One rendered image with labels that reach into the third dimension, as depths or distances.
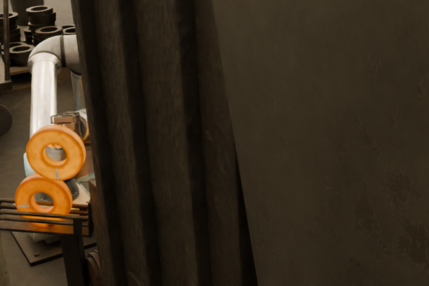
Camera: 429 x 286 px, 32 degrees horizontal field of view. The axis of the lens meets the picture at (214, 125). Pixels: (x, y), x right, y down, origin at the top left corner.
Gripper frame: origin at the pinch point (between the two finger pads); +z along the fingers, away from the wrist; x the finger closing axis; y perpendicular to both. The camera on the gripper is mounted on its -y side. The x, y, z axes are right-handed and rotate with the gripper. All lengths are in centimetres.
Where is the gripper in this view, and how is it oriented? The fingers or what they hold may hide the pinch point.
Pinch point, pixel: (54, 146)
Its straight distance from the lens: 206.1
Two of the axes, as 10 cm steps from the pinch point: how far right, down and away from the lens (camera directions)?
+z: -0.9, 1.2, -9.9
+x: 10.0, -0.2, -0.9
